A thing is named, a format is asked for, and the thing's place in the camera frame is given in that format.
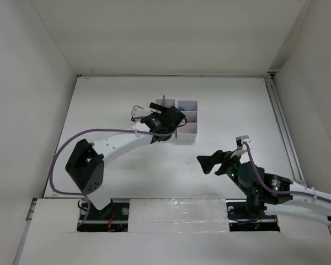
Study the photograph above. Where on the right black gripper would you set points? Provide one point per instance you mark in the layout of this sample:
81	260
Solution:
207	162

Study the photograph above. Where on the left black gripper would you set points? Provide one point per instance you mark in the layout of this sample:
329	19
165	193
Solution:
156	115

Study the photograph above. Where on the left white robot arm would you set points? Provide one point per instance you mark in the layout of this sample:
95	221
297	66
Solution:
87	161

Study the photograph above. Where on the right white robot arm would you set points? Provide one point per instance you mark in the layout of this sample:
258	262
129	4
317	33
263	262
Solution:
266	193

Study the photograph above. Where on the left white organizer box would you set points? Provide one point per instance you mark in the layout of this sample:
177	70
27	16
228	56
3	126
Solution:
170	102

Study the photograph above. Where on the white organizer box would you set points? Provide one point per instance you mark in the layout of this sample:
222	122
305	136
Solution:
170	102
188	131

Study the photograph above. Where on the right white organizer box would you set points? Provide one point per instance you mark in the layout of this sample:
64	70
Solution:
188	131

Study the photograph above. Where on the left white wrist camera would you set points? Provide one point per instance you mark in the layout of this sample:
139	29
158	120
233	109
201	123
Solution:
139	112

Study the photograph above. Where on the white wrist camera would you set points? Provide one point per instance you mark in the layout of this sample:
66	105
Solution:
240	140
139	112

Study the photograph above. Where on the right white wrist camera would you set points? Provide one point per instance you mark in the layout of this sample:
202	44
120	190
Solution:
240	140

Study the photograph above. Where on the aluminium side rail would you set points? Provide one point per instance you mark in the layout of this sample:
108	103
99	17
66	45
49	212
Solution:
283	129

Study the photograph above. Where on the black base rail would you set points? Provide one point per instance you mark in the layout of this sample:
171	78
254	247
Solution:
204	215

